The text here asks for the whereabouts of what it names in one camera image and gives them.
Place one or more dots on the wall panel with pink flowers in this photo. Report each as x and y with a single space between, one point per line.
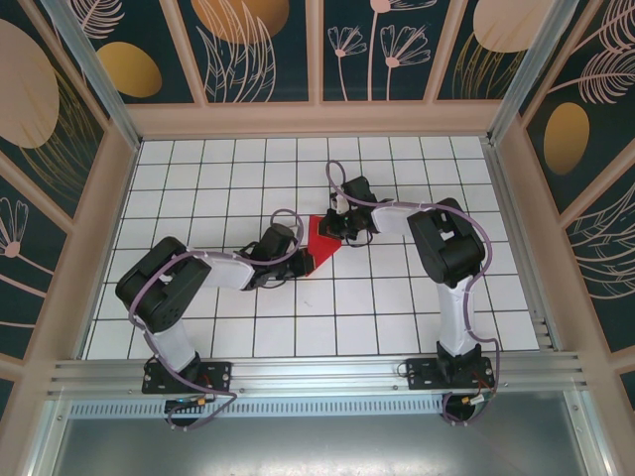
377 79

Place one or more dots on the wall panel gold circle leaves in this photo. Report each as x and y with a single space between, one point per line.
238 49

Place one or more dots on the red paper sheet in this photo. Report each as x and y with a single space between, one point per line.
322 248

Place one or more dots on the wall panel single flower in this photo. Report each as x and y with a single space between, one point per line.
25 277

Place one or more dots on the wall panel pale circle stems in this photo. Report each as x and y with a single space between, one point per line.
486 30

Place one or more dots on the long aluminium base rail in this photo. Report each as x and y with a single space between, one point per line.
317 369

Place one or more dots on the wall panel gold oval feathers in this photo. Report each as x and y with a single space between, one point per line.
585 99

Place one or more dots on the wall panel large pale circle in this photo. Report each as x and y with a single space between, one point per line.
30 99

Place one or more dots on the wall panel with gold oval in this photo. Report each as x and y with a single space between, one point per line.
149 30

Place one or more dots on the wall panel pink feather leaves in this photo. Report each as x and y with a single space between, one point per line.
610 268

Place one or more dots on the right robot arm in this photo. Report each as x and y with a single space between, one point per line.
397 220

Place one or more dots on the grey metal sheet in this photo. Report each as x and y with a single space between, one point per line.
317 446

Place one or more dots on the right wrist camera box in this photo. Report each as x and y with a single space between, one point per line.
340 202

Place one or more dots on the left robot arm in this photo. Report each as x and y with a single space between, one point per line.
225 273

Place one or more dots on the aluminium corner post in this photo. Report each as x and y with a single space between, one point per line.
528 74
94 74

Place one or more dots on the aluminium side rail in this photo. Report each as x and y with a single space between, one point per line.
515 218

